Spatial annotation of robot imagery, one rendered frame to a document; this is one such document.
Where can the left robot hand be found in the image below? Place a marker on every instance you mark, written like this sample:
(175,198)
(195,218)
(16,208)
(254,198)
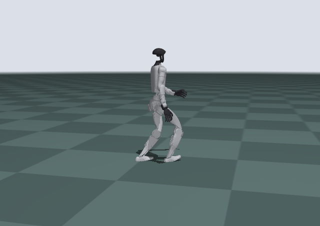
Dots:
(180,92)

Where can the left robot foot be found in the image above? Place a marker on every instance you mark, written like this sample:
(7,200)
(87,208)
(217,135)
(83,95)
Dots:
(144,158)

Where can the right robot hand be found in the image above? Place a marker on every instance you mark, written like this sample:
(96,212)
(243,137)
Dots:
(168,114)

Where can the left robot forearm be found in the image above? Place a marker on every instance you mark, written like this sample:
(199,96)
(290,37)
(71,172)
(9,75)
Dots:
(169,91)

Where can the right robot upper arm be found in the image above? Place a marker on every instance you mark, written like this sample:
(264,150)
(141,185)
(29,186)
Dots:
(161,76)

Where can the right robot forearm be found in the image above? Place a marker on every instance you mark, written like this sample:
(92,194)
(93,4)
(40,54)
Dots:
(162,96)

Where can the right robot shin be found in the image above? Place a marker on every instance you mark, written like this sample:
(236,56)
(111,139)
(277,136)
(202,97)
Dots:
(174,142)

